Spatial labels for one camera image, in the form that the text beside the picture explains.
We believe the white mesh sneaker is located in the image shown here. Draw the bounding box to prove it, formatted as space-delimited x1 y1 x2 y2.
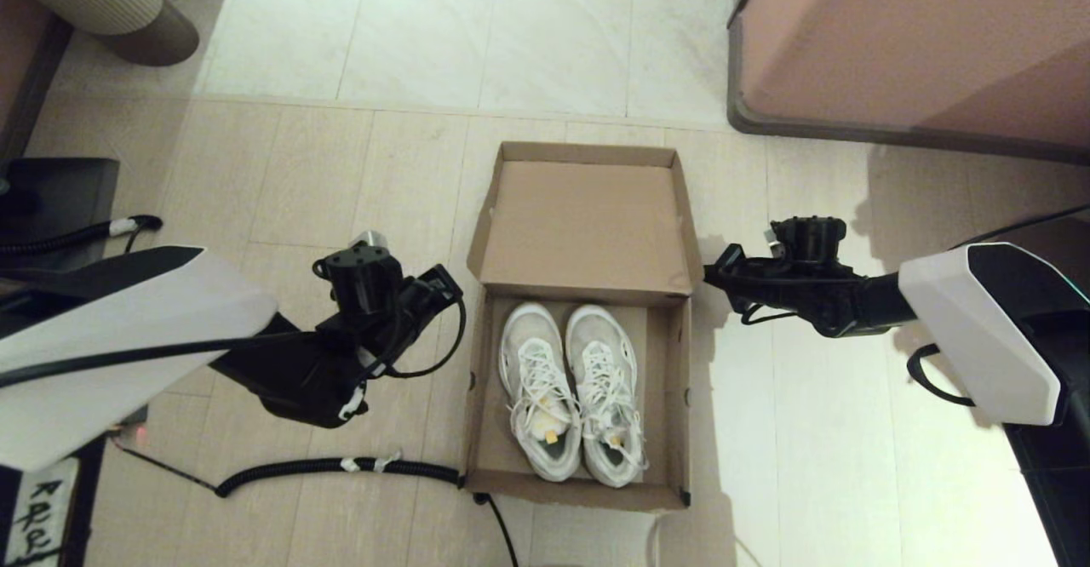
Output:
565 305 649 490
498 301 585 484

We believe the cardboard shoe box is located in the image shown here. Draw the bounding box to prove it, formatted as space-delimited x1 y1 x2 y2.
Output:
464 141 706 513

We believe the pink cabinet dark trim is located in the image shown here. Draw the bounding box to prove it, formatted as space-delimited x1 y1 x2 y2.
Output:
726 0 1090 166

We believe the black flat panel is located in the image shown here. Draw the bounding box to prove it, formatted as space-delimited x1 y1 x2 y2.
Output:
0 158 122 244

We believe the white handwritten label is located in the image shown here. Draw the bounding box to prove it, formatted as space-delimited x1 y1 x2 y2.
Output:
4 456 82 567

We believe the brown wooden furniture side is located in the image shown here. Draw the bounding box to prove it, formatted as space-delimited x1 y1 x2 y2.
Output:
0 0 73 163

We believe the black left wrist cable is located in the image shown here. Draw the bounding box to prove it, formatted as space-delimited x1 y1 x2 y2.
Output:
336 295 468 421

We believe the black corrugated cable conduit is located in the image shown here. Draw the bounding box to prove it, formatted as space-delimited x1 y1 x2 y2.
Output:
0 215 164 260
111 444 520 567

